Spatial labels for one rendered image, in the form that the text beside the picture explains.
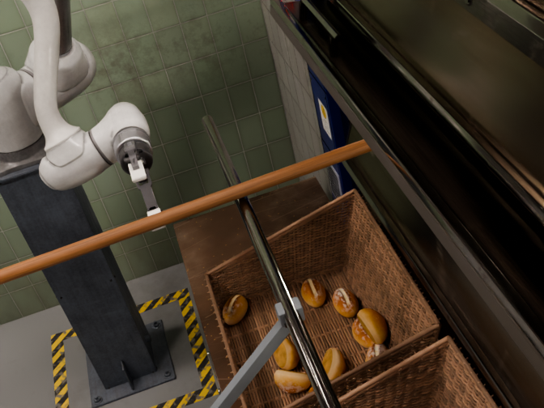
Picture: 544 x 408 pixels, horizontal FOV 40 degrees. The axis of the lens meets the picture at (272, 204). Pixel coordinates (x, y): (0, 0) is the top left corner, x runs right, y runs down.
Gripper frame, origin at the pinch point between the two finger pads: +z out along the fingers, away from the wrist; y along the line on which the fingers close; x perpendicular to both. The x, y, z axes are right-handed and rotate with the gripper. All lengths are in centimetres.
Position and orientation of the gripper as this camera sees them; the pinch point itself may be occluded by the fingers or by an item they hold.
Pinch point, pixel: (148, 201)
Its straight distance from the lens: 164.6
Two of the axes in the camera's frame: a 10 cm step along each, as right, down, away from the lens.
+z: 2.9, 5.5, -7.8
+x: -9.4, 3.3, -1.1
